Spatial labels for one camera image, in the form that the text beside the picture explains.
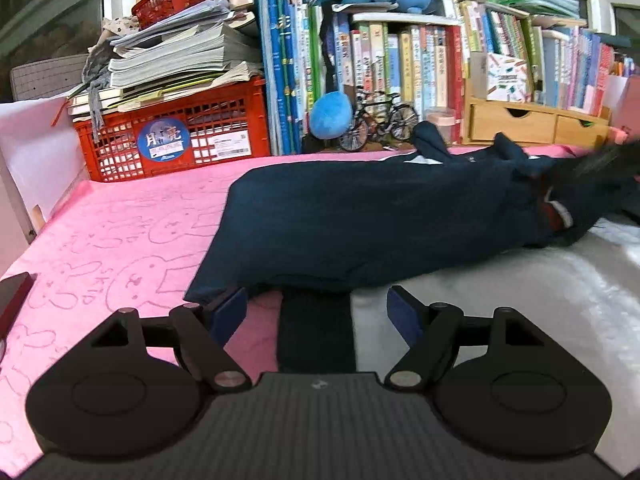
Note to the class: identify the grey grid cutting mat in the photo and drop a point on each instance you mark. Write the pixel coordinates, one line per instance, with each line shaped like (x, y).
(50, 77)

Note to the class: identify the small red plastic basket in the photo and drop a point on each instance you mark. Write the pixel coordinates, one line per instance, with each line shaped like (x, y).
(175, 2)

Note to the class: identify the pink stand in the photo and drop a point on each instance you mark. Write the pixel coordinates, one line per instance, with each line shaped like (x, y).
(625, 105)

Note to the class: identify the stack of papers and workbooks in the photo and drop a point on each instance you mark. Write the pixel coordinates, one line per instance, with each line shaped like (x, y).
(175, 55)

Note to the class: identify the white bookshelf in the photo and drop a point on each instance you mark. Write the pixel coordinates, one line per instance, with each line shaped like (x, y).
(400, 17)

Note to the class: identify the red box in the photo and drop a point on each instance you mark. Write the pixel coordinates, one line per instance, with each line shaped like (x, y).
(12, 302)

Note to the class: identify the row of shelved books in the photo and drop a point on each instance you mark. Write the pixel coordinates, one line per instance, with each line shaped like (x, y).
(390, 60)

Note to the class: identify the window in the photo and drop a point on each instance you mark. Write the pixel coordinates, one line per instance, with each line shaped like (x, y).
(45, 10)

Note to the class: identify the grey knit cloth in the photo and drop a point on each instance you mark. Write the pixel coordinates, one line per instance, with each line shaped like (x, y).
(97, 85)

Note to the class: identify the pink rabbit-print blanket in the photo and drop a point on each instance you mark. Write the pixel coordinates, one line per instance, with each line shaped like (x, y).
(125, 240)

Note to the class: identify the black miniature bicycle model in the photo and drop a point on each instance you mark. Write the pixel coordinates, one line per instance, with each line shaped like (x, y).
(354, 134)

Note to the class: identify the navy and white jacket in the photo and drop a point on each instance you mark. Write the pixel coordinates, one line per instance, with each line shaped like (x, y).
(350, 210)

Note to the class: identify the round blue plush toy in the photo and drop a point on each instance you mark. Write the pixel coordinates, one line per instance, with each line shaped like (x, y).
(330, 115)

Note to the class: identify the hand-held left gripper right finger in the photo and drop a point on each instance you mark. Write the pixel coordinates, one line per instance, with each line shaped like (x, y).
(402, 310)

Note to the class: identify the white paper board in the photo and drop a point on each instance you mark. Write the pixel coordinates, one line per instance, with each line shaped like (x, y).
(40, 150)

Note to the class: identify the wooden drawer organizer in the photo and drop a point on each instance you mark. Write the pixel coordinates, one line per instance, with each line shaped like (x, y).
(500, 125)

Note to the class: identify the large red plastic crate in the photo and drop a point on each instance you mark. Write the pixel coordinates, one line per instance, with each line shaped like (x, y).
(225, 110)

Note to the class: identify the clear jar with pink lid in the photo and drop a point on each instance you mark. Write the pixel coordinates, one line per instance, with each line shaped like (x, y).
(440, 120)

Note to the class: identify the row of books above organizer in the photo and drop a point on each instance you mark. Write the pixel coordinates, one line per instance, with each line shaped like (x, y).
(565, 60)

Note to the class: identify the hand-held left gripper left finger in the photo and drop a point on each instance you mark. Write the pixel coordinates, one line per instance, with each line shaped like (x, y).
(230, 312)

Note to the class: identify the white box with colourful print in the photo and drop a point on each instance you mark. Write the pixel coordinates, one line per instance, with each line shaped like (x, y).
(510, 80)

